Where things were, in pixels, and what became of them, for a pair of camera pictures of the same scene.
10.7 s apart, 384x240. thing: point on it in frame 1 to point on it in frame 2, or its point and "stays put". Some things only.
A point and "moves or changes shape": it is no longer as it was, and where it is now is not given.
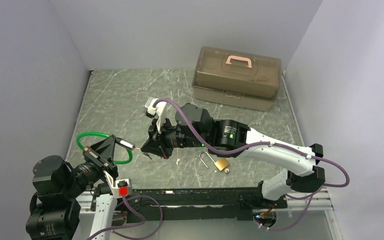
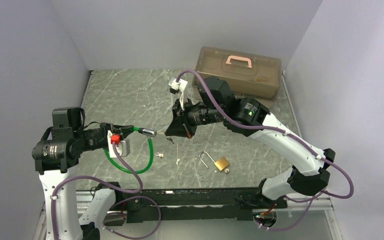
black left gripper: x=104 y=148 to x=122 y=130
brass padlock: x=220 y=164 stays put
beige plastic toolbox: x=238 y=78 stays put
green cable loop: x=99 y=133 moves or changes shape
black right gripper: x=156 y=140 to x=180 y=125
